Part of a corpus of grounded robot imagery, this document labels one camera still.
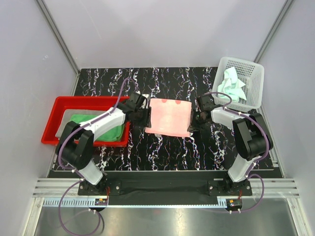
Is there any right aluminium frame post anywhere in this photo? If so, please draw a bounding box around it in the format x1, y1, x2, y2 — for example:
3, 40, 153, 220
254, 0, 295, 63

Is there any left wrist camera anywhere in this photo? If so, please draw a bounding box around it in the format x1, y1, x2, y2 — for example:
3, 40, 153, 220
141, 93, 151, 109

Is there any pink towel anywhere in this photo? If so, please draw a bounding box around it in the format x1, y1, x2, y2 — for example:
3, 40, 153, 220
145, 98, 192, 138

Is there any red plastic tray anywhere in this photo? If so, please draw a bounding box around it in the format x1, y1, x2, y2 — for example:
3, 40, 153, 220
41, 96, 117, 146

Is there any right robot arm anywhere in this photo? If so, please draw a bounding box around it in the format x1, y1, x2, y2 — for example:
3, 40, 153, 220
188, 92, 273, 195

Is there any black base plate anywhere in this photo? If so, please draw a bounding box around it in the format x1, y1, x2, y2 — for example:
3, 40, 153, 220
78, 171, 252, 207

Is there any green towel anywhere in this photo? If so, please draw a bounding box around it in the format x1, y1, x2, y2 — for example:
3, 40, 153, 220
70, 114, 125, 142

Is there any left aluminium frame post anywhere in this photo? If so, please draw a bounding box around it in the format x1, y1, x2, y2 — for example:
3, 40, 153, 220
34, 0, 81, 77

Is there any white towel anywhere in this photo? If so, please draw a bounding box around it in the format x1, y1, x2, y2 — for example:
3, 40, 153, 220
217, 67, 247, 102

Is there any grey towel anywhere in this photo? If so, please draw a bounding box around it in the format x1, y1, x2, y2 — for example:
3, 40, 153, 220
55, 109, 104, 138

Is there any aluminium frame post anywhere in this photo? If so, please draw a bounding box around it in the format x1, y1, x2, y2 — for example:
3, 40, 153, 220
34, 0, 81, 77
254, 0, 295, 63

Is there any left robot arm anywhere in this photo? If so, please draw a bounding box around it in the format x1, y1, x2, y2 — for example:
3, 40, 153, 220
55, 92, 151, 195

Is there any white plastic basket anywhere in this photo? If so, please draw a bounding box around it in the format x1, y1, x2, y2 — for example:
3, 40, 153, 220
212, 57, 264, 113

